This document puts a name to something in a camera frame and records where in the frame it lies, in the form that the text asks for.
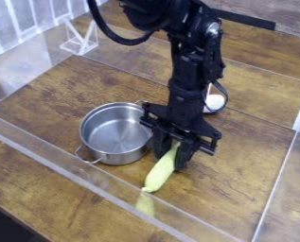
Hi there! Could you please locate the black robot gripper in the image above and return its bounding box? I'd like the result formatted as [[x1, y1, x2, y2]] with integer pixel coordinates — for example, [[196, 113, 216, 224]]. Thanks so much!
[[141, 82, 221, 170]]

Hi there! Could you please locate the stainless steel pot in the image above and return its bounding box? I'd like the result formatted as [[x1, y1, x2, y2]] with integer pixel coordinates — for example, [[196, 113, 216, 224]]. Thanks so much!
[[76, 102, 152, 165]]

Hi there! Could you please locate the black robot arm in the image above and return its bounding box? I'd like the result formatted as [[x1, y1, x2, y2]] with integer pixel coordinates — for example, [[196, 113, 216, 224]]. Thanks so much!
[[121, 0, 224, 169]]

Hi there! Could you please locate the red toy mushroom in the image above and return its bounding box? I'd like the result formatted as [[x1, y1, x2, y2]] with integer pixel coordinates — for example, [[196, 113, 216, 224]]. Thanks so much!
[[203, 86, 225, 113]]

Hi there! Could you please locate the clear acrylic front barrier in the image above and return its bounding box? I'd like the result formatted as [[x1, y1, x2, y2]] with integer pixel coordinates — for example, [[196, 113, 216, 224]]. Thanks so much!
[[0, 118, 243, 242]]

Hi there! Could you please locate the clear acrylic triangular stand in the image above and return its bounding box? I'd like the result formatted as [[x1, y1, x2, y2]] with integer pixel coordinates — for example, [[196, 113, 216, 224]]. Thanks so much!
[[60, 21, 100, 56]]

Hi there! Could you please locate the black strip on table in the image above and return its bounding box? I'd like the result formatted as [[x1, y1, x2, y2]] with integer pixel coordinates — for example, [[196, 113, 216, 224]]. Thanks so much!
[[213, 9, 276, 30]]

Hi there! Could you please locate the black cable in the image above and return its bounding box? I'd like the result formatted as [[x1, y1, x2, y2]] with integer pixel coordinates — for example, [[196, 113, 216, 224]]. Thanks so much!
[[85, 0, 157, 46]]

